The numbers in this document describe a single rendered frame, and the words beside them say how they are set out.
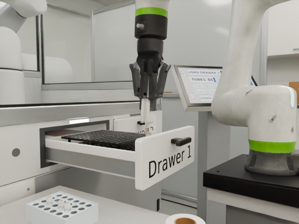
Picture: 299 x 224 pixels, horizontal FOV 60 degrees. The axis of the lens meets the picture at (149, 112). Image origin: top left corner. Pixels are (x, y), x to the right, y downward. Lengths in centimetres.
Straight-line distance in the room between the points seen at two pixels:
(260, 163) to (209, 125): 81
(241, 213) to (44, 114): 62
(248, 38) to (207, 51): 147
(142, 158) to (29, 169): 35
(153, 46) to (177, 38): 188
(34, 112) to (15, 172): 16
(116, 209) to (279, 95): 51
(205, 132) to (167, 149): 95
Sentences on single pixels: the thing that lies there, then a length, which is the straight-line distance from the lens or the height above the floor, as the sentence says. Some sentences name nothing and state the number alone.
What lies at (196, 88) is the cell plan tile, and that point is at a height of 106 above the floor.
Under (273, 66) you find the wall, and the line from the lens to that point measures 427.
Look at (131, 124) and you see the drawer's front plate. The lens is 105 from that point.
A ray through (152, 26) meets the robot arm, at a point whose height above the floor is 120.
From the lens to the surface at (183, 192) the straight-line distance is 268.
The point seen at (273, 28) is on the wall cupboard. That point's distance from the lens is 399.
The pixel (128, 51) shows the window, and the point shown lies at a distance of 111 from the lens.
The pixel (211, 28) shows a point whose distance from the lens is 246.
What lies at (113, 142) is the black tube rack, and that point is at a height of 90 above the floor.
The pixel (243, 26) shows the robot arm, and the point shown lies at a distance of 99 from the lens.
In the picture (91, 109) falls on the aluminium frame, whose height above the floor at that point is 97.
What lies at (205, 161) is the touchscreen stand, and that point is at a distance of 161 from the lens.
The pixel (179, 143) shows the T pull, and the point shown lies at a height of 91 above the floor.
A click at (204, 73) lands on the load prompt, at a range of 160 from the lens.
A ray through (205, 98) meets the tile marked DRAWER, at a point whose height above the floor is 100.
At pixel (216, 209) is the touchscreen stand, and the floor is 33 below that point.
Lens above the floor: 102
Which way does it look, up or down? 4 degrees down
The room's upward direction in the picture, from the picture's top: straight up
